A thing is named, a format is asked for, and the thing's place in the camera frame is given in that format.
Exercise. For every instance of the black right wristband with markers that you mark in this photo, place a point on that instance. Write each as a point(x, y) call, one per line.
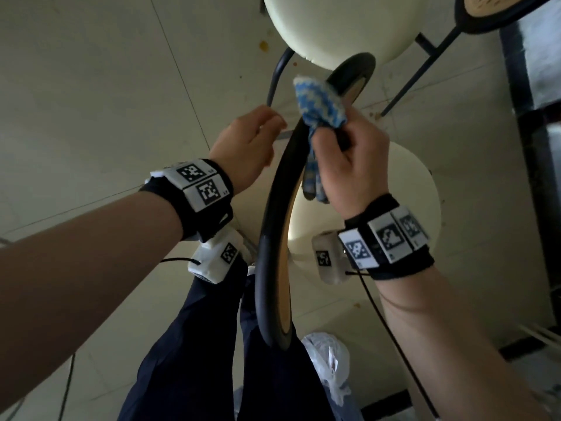
point(385, 249)

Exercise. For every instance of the black left wristband with markers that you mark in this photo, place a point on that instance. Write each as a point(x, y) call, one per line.
point(197, 201)

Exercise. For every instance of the person's right forearm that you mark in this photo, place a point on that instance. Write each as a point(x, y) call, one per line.
point(451, 346)

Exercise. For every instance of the person's dark trousers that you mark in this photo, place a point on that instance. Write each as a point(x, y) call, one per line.
point(188, 359)

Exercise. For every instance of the black wristband with markers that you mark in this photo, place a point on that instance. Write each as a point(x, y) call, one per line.
point(385, 249)
point(197, 201)

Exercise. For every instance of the white left wrist tracker box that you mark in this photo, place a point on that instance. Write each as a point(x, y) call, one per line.
point(214, 258)

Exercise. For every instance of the person's left hand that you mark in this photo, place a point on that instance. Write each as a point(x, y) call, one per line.
point(245, 149)

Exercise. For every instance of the white wrist tracker box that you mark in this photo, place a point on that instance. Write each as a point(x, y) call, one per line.
point(326, 258)
point(214, 258)

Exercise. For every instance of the person's right hand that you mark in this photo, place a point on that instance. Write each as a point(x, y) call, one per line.
point(359, 166)

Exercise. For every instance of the white plastic bag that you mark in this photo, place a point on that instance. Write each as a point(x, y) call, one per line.
point(328, 359)

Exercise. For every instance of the blue patterned cleaning cloth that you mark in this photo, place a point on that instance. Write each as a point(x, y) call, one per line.
point(320, 102)

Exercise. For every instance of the cream seat cane back chair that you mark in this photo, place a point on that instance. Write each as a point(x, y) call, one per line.
point(342, 26)
point(269, 241)

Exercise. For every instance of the person's left forearm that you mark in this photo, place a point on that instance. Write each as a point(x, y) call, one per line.
point(79, 284)

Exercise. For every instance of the white right wrist tracker box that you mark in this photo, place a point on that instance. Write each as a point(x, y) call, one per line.
point(326, 258)

